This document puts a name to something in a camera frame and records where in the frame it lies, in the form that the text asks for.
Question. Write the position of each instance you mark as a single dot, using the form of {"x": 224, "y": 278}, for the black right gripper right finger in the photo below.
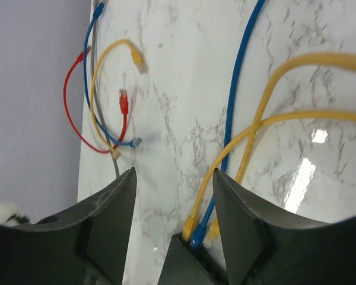
{"x": 265, "y": 244}

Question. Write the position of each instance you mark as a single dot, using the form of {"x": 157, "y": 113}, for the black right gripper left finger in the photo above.
{"x": 88, "y": 239}

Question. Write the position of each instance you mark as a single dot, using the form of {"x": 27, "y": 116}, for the black network switch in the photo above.
{"x": 186, "y": 266}

